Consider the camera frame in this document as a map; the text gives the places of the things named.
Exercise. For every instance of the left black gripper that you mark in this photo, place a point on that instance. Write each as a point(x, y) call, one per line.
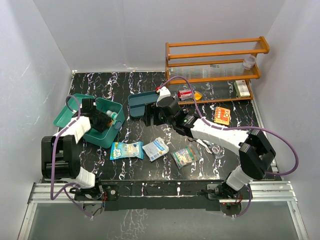
point(102, 127)

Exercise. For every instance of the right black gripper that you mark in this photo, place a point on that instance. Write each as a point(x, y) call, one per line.
point(149, 111)

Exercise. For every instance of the brown medicine bottle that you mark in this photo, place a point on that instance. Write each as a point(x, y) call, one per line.
point(110, 123)

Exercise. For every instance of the white green cap bottle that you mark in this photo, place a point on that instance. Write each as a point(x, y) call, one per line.
point(112, 114)

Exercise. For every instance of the blue cotton swab bag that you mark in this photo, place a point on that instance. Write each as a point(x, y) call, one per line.
point(121, 150)

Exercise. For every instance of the white blue gauze packet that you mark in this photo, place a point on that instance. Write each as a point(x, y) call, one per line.
point(156, 149)

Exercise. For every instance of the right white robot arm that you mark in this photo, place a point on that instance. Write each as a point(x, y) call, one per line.
point(253, 148)

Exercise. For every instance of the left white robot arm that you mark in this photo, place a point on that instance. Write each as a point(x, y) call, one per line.
point(58, 152)

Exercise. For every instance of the red white medicine box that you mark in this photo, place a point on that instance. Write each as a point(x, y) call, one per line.
point(185, 94)

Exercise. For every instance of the white green medicine box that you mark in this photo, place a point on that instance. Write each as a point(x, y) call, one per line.
point(242, 90)

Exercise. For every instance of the dark teal divider tray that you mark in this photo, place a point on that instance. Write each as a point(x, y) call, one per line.
point(137, 102)

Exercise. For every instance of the green box lid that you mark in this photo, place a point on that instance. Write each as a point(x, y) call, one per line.
point(65, 115)

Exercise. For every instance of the yellow orange small object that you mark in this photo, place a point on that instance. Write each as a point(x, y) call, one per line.
point(197, 96)

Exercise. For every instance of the clear bag of bandages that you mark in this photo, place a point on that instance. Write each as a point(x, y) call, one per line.
point(185, 156)

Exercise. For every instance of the orange wooden shelf rack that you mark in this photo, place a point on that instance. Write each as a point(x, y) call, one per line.
point(212, 67)

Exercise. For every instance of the orange notepad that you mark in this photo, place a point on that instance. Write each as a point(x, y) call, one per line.
point(222, 116)

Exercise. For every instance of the clear plastic cup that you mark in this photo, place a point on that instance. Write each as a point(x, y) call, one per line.
point(248, 62)

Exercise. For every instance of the black handled scissors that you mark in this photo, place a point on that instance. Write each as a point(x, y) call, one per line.
point(206, 147)

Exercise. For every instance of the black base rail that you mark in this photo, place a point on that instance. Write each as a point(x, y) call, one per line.
point(168, 195)

